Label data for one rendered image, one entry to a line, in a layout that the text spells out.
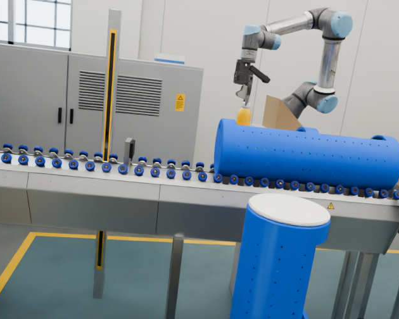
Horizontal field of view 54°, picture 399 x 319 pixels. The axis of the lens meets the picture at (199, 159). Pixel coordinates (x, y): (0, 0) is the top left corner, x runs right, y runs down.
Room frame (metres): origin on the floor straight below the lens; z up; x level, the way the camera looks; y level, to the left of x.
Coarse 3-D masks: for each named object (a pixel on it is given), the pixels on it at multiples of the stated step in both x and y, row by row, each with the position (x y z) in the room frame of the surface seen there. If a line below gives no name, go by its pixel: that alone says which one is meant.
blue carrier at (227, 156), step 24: (216, 144) 1.96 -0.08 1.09; (240, 144) 1.76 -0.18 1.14; (264, 144) 1.77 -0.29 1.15; (288, 144) 1.79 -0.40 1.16; (312, 144) 1.80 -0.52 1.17; (336, 144) 1.82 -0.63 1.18; (360, 144) 1.84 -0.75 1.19; (384, 144) 1.86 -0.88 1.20; (216, 168) 1.84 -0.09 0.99; (240, 168) 1.77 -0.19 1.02; (264, 168) 1.77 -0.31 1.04; (288, 168) 1.77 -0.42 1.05; (312, 168) 1.78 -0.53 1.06; (336, 168) 1.79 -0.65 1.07; (360, 168) 1.80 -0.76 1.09; (384, 168) 1.81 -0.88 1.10
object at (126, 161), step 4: (128, 140) 1.83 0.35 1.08; (132, 140) 1.87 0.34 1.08; (128, 144) 1.79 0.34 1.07; (132, 144) 1.80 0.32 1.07; (128, 148) 1.79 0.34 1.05; (132, 148) 1.80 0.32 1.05; (124, 152) 1.79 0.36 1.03; (128, 152) 1.79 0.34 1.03; (132, 152) 1.80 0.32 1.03; (124, 156) 1.79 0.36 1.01; (128, 156) 1.79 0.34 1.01; (132, 156) 1.81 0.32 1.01; (124, 160) 1.79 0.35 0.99; (128, 160) 1.80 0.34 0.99; (124, 164) 1.79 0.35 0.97; (128, 164) 1.80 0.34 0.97; (128, 168) 1.80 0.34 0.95
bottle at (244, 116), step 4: (240, 108) 1.90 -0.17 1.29; (244, 108) 1.88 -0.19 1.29; (248, 108) 1.89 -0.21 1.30; (240, 112) 1.88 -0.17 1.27; (244, 112) 1.87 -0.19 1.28; (248, 112) 1.87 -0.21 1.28; (240, 116) 1.87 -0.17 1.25; (244, 116) 1.87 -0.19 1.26; (248, 116) 1.87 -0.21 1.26; (240, 120) 1.87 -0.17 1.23; (244, 120) 1.87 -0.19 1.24; (248, 120) 1.87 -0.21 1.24; (236, 124) 1.89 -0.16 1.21; (240, 124) 1.87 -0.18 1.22; (244, 124) 1.87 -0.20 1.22; (248, 124) 1.88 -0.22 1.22
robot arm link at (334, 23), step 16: (320, 16) 2.10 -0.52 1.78; (336, 16) 2.02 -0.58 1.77; (336, 32) 2.01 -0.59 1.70; (336, 48) 2.08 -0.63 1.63; (320, 64) 2.15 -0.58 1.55; (336, 64) 2.12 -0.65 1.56; (320, 80) 2.15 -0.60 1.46; (320, 96) 2.15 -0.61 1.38; (336, 96) 2.17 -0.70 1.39; (320, 112) 2.17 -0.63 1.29
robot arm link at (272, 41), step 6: (264, 30) 1.98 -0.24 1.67; (264, 36) 1.89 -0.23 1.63; (270, 36) 1.91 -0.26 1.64; (276, 36) 1.93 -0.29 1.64; (264, 42) 1.89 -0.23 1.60; (270, 42) 1.90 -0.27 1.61; (276, 42) 1.92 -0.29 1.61; (264, 48) 1.92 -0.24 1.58; (270, 48) 1.93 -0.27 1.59; (276, 48) 1.94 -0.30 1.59
